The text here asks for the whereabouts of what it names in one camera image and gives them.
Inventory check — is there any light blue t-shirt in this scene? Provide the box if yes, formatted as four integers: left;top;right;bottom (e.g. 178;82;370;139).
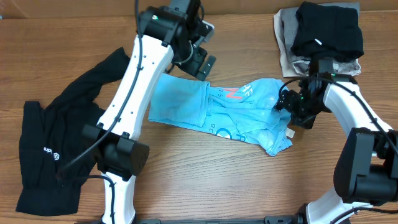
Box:
148;74;294;156

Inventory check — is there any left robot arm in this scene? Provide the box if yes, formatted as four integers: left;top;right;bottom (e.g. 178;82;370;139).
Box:
83;0;216;223

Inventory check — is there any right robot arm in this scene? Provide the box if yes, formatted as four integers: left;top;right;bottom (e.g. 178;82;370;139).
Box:
274;58;397;224

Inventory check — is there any folded beige garment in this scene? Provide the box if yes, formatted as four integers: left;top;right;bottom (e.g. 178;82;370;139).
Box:
274;7;311;78

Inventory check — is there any folded black garment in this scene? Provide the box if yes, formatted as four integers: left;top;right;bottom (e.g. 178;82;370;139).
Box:
291;1;364;62

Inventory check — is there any black t-shirt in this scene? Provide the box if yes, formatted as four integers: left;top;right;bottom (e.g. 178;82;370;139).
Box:
16;47;130;217

